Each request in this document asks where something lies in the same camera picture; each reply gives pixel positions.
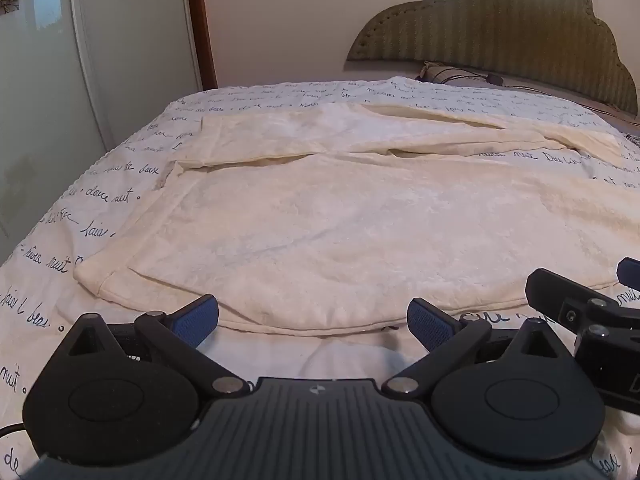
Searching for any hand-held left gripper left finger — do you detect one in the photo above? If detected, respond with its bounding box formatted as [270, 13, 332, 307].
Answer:
[62, 294, 251, 402]

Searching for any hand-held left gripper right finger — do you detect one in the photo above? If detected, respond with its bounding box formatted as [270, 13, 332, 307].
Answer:
[381, 297, 573, 403]

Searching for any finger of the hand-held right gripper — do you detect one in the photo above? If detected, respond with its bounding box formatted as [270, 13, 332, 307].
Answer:
[525, 267, 640, 346]
[616, 257, 640, 292]

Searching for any cream blanket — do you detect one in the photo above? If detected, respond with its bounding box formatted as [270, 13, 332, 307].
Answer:
[74, 102, 640, 336]

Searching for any white script printed blanket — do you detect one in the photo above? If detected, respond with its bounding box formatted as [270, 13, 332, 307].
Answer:
[0, 76, 640, 480]

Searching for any patterned pillow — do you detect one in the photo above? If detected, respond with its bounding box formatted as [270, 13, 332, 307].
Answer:
[415, 60, 640, 123]

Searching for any green padded headboard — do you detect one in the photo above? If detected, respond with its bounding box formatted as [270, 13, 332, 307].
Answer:
[345, 0, 638, 116]

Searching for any flower patterned glass door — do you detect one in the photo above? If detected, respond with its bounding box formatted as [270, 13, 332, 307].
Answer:
[0, 0, 203, 266]

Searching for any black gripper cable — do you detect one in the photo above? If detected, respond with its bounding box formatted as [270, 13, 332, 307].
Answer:
[0, 423, 30, 445]

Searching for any thin black charging cable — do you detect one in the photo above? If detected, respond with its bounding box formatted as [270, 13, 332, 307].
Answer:
[435, 71, 506, 87]

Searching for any brown wooden door frame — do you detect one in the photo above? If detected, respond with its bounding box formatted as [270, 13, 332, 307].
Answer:
[184, 0, 219, 92]

